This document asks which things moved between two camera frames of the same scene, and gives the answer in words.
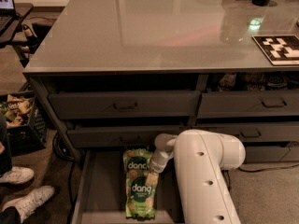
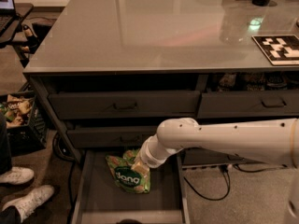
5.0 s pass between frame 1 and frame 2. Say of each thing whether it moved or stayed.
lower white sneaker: stayed
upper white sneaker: stayed
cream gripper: moved
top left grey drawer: stayed
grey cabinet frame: stayed
